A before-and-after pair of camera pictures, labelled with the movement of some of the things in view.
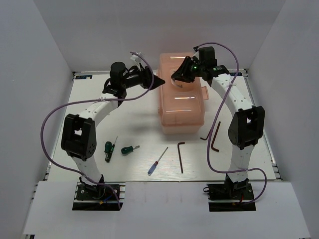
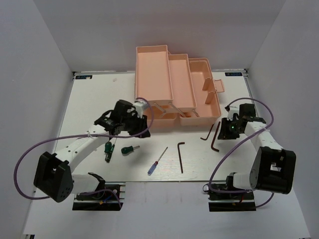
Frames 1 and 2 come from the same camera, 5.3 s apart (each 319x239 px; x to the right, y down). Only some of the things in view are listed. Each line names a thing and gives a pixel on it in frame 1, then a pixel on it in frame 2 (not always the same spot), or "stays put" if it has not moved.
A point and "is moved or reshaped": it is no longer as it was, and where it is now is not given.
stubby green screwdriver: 129,149 stays put
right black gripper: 181,74 to 224,133
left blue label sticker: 83,77 stays put
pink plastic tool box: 181,108 is moved or reshaped
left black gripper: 146,77 to 142,124
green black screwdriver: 108,150 stays put
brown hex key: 180,156 stays put
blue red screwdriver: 153,168 stays put
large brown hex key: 212,146 stays put
